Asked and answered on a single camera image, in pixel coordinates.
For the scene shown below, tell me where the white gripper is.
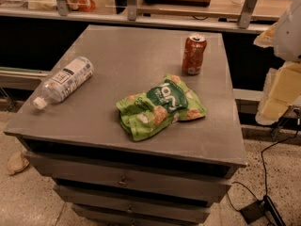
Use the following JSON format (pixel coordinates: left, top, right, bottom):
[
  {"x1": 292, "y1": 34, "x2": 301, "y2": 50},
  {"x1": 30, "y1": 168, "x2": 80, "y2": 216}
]
[{"x1": 253, "y1": 0, "x2": 301, "y2": 125}]

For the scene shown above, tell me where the red coke can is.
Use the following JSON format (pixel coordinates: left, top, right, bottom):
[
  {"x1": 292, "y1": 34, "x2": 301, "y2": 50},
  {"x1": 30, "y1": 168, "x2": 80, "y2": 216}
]
[{"x1": 182, "y1": 33, "x2": 207, "y2": 75}]

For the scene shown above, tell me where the green chip bag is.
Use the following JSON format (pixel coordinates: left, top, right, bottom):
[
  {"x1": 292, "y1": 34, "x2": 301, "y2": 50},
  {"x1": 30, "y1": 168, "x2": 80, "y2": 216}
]
[{"x1": 116, "y1": 74, "x2": 206, "y2": 141}]

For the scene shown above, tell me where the black power box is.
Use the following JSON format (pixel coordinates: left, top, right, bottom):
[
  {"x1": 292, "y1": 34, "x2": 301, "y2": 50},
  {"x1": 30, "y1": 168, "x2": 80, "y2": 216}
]
[{"x1": 239, "y1": 196, "x2": 286, "y2": 226}]

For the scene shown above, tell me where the clear plastic water bottle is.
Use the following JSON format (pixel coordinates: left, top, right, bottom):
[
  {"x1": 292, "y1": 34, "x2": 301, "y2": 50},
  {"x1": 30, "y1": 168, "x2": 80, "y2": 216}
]
[{"x1": 33, "y1": 56, "x2": 94, "y2": 109}]

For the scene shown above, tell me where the grey drawer cabinet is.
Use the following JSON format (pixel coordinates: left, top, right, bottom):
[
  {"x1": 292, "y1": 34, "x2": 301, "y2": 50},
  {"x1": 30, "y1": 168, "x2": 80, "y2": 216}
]
[{"x1": 6, "y1": 25, "x2": 246, "y2": 226}]

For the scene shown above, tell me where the crumpled brown paper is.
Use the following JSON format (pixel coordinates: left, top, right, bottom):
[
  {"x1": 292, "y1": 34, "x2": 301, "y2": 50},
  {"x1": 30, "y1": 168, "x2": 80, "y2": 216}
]
[{"x1": 7, "y1": 152, "x2": 29, "y2": 175}]

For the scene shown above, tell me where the metal counter rail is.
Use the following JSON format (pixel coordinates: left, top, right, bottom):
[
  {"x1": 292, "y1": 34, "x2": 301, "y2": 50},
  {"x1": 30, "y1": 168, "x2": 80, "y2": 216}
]
[{"x1": 0, "y1": 8, "x2": 268, "y2": 34}]

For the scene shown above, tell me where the black floor cable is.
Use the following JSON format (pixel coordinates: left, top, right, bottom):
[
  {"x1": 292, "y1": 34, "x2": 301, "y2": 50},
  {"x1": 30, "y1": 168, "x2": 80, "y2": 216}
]
[{"x1": 225, "y1": 110, "x2": 301, "y2": 212}]

